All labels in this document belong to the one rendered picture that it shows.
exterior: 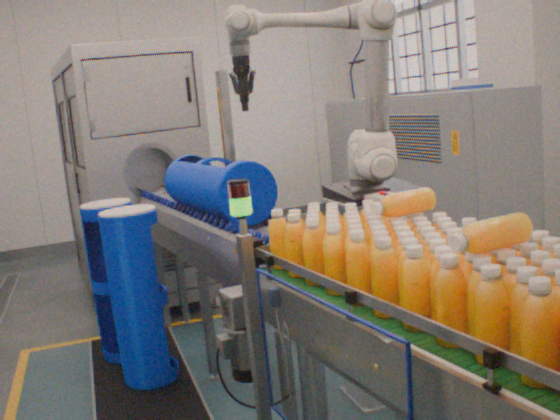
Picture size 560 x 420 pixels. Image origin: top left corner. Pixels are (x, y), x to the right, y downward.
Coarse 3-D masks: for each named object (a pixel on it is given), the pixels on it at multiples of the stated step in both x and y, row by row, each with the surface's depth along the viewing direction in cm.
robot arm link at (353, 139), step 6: (354, 132) 272; (360, 132) 270; (354, 138) 270; (348, 144) 274; (354, 144) 269; (348, 150) 274; (354, 150) 267; (348, 156) 275; (348, 162) 276; (354, 168) 269; (354, 174) 274; (360, 180) 273
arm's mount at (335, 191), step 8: (328, 184) 296; (336, 184) 295; (392, 184) 285; (400, 184) 284; (408, 184) 283; (328, 192) 289; (336, 192) 279; (344, 192) 277; (376, 192) 272; (336, 200) 281; (344, 200) 272; (352, 200) 264; (360, 200) 263
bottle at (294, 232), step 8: (288, 224) 200; (296, 224) 199; (288, 232) 199; (296, 232) 198; (288, 240) 199; (296, 240) 198; (288, 248) 200; (296, 248) 199; (288, 256) 201; (296, 256) 199; (304, 264) 200; (288, 272) 202
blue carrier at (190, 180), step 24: (168, 168) 336; (192, 168) 302; (216, 168) 274; (240, 168) 264; (264, 168) 269; (168, 192) 338; (192, 192) 294; (216, 192) 262; (264, 192) 270; (216, 216) 282; (264, 216) 271
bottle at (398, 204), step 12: (396, 192) 179; (408, 192) 178; (420, 192) 179; (432, 192) 181; (384, 204) 175; (396, 204) 175; (408, 204) 176; (420, 204) 178; (432, 204) 180; (396, 216) 177
